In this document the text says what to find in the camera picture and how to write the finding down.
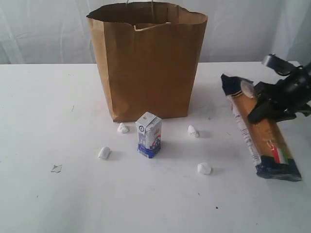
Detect small blue white milk carton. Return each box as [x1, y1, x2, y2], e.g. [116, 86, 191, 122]
[136, 112, 162, 159]

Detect spaghetti pack black ends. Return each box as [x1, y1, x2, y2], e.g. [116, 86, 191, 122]
[221, 74, 302, 182]

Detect brown paper bag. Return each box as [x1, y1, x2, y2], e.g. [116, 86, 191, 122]
[87, 1, 208, 122]

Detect chipped spot paint flake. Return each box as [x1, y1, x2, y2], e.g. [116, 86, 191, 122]
[51, 164, 62, 173]

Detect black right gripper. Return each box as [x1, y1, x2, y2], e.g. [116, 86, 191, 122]
[247, 67, 311, 124]

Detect white foam peanut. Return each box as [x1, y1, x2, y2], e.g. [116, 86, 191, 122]
[188, 125, 200, 138]
[98, 147, 111, 160]
[197, 163, 212, 175]
[117, 122, 130, 133]

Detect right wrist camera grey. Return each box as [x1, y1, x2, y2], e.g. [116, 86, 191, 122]
[261, 54, 296, 77]

